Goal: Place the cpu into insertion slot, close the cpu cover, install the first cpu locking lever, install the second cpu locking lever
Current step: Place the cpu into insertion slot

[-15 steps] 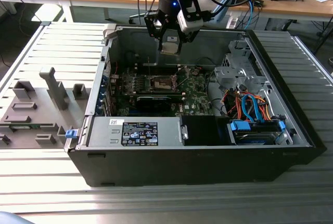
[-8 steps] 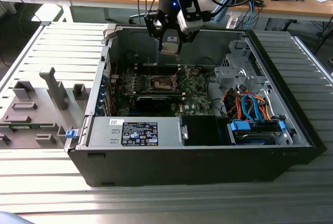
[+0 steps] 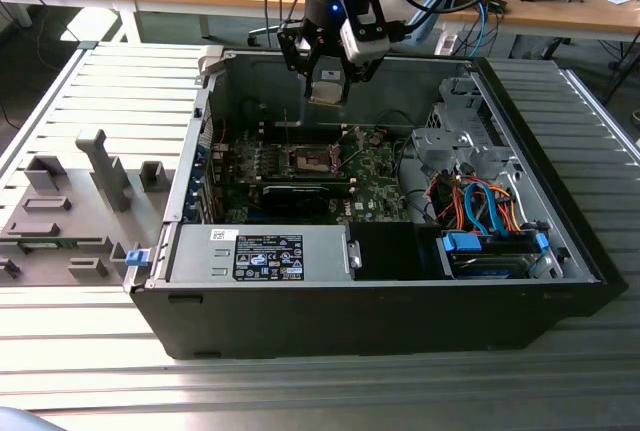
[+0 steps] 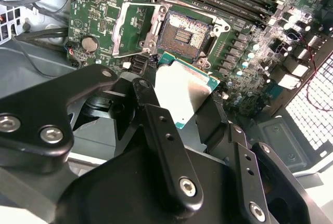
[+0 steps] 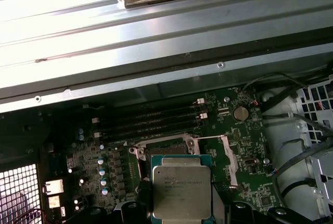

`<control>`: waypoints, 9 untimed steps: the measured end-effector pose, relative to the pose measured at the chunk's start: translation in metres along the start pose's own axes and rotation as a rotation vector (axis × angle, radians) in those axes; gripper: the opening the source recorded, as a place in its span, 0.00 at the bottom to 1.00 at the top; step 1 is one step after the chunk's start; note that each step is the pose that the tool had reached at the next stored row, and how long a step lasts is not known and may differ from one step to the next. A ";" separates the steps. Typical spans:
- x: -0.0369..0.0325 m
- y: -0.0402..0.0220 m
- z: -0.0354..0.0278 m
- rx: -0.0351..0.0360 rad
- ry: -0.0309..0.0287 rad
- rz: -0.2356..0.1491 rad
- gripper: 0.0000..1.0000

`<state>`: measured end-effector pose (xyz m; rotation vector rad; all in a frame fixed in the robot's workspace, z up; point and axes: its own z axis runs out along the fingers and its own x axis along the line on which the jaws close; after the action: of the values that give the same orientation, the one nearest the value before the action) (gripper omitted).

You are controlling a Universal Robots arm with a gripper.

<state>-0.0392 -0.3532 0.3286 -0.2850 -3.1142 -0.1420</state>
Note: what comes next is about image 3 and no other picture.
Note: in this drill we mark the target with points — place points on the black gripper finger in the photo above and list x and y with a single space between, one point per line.
365 71
287 51

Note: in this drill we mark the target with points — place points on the hard disk blue carrier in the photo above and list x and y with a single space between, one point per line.
460 243

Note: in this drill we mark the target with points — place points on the blue case latch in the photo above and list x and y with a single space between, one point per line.
137 258

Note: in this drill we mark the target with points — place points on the grey parts rack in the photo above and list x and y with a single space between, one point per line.
75 191

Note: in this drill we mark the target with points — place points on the black plastic shroud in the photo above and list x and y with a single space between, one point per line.
385 251

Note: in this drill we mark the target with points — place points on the blue chair back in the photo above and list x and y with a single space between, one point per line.
20 423

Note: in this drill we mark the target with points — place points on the CPU socket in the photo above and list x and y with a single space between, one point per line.
310 161

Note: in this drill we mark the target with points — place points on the black PC case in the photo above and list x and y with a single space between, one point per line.
350 321

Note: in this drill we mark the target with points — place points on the green motherboard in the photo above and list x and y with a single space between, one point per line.
380 186

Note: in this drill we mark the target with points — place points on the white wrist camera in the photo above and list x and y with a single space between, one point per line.
365 48

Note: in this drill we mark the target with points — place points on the grey power supply unit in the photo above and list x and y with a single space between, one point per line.
200 251

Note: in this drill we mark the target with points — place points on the white power strip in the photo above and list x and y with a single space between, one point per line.
446 43

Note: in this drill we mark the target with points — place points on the silver drive cage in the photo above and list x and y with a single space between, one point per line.
450 146

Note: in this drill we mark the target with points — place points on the silver green CPU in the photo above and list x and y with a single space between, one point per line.
327 93

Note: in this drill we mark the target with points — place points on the green RAM stick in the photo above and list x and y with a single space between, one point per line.
65 244

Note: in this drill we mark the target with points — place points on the black graphics card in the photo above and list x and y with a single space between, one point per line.
295 198

